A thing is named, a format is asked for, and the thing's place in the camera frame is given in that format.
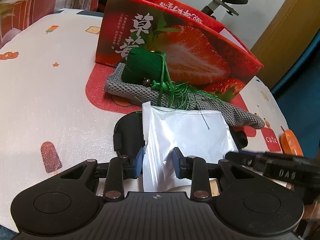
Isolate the grey knitted cloth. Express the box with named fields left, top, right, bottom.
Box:
left=104, top=63, right=265, bottom=129

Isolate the orange round object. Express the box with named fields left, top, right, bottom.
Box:
left=280, top=129, right=304, bottom=157

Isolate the green tasselled sachet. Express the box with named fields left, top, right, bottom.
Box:
left=121, top=48, right=221, bottom=110

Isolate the red strawberry cardboard box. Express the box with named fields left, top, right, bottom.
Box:
left=95, top=0, right=263, bottom=93

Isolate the brown wooden door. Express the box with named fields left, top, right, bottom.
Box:
left=251, top=0, right=319, bottom=89

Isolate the person's right hand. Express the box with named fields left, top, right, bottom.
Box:
left=302, top=200, right=320, bottom=221

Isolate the black eye mask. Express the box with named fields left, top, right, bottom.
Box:
left=113, top=112, right=248, bottom=163

